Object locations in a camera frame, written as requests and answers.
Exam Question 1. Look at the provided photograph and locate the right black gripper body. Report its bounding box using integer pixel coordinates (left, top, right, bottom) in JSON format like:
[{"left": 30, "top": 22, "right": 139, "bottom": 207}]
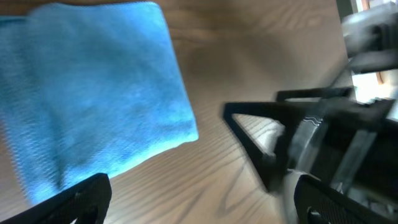
[{"left": 279, "top": 96, "right": 397, "bottom": 199}]

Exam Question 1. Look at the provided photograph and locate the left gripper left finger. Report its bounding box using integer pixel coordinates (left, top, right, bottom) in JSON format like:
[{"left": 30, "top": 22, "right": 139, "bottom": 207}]
[{"left": 1, "top": 173, "right": 112, "bottom": 224}]

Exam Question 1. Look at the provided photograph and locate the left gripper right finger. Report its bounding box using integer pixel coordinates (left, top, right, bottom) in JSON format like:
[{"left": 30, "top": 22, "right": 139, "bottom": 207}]
[{"left": 294, "top": 175, "right": 392, "bottom": 224}]

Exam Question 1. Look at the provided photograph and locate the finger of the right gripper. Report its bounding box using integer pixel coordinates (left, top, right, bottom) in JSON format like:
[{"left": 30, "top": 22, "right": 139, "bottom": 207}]
[
  {"left": 275, "top": 87, "right": 353, "bottom": 101},
  {"left": 223, "top": 102, "right": 323, "bottom": 190}
]

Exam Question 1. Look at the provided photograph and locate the blue microfiber cloth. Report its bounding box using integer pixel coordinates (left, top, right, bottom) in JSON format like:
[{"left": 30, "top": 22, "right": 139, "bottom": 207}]
[{"left": 1, "top": 2, "right": 198, "bottom": 204}]

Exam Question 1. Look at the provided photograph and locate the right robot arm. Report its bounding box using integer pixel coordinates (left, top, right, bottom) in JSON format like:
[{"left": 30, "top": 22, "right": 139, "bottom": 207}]
[{"left": 223, "top": 2, "right": 397, "bottom": 199}]

